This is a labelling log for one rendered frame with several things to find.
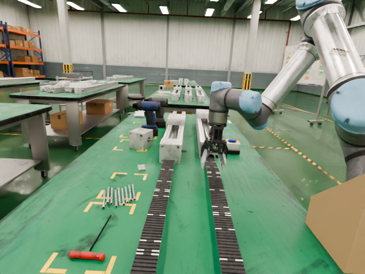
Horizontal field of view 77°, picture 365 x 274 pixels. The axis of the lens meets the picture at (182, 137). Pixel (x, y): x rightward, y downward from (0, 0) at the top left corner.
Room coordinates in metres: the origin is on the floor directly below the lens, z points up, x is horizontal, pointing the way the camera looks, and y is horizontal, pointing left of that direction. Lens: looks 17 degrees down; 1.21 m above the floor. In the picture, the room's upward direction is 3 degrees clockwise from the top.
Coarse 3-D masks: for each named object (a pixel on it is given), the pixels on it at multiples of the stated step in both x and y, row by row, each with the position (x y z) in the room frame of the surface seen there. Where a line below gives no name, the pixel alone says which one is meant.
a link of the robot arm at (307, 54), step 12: (300, 48) 0.92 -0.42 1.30; (312, 48) 0.89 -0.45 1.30; (300, 60) 0.88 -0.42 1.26; (312, 60) 0.89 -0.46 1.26; (288, 72) 0.88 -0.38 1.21; (300, 72) 0.88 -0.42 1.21; (276, 84) 0.87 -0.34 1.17; (288, 84) 0.87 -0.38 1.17; (264, 96) 0.87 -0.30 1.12; (276, 96) 0.86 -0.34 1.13; (264, 108) 0.85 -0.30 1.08; (252, 120) 0.83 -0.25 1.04; (264, 120) 0.85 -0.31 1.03
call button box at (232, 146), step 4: (228, 140) 1.20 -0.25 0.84; (228, 144) 1.15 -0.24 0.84; (232, 144) 1.15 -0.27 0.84; (236, 144) 1.15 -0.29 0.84; (240, 144) 1.15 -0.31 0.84; (228, 148) 1.15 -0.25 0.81; (232, 148) 1.15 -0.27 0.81; (236, 148) 1.15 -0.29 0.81; (228, 152) 1.15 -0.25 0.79; (232, 152) 1.15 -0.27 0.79; (236, 152) 1.15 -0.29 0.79
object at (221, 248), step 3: (219, 246) 0.44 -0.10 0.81; (222, 246) 0.44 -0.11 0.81; (225, 246) 0.44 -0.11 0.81; (228, 246) 0.44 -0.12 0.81; (231, 246) 0.44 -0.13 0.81; (234, 246) 0.44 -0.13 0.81; (237, 246) 0.44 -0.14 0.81; (219, 249) 0.43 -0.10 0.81; (222, 249) 0.43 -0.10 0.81; (225, 249) 0.43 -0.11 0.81; (228, 249) 0.43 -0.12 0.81; (231, 249) 0.43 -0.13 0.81; (234, 249) 0.44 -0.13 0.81; (237, 249) 0.44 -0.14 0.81; (240, 252) 0.43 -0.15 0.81
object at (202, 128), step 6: (198, 120) 1.57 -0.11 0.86; (198, 126) 1.40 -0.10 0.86; (204, 126) 1.52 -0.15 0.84; (210, 126) 1.41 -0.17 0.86; (198, 132) 1.31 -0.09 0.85; (204, 132) 1.37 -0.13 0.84; (198, 138) 1.26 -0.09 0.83; (204, 138) 1.14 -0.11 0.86; (198, 144) 1.22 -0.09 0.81; (198, 150) 1.17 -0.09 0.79; (216, 156) 1.10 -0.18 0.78
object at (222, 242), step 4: (220, 240) 0.46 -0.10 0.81; (224, 240) 0.46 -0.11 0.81; (228, 240) 0.46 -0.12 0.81; (232, 240) 0.46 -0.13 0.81; (236, 240) 0.46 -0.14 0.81; (220, 244) 0.45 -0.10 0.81; (224, 244) 0.45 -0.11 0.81; (228, 244) 0.45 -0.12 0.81; (232, 244) 0.45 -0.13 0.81; (236, 244) 0.45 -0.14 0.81
